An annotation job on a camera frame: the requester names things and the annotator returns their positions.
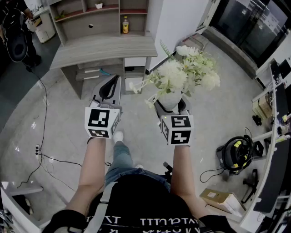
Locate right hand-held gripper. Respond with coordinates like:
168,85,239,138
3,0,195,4
152,97,195,145

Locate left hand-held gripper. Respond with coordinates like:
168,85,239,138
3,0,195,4
84,74,124,139

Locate white flowers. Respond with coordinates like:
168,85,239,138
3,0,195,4
129,39,221,110

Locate person's right forearm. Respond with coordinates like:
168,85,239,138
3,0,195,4
170,144,211,219

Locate person's left forearm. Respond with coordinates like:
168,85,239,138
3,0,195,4
65,137,106,214

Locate grey wooden desk with shelves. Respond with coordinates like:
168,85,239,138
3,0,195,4
49,0,158,100

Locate white office desk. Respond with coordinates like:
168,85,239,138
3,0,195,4
240,56,291,233

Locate black computer monitor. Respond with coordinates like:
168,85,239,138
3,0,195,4
276,82,290,119

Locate black waist-mounted device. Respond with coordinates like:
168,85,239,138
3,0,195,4
163,161,174,183

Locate yellow drink bottle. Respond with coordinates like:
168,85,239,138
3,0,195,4
122,15,130,35

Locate person's blue jeans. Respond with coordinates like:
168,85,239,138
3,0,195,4
105,141,171,194

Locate grey folded board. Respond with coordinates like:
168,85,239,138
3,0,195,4
181,33,209,52

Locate black and yellow vacuum cleaner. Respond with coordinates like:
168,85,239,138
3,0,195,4
216,134,254,176

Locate grey door step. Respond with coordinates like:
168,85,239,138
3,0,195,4
201,26,260,79

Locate white cabinet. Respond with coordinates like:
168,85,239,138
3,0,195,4
35,10,56,44

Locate stack of cardboard boxes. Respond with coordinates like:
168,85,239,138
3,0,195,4
251,94,274,120

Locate person's black printed shirt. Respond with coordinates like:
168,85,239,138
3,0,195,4
45,174,237,233

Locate flat cardboard box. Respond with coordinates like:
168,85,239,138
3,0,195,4
199,188,246,217

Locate black chair base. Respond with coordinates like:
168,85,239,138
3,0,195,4
241,168,260,204

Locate black glass door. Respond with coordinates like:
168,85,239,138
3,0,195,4
208,0,290,67

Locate white low shelf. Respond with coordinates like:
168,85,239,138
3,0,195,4
0,181,51,231

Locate black vacuum cleaner cable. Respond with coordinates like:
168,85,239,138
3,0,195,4
199,167,226,183

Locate grey shoulder strap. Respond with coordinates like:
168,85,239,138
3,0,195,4
84,181,118,233

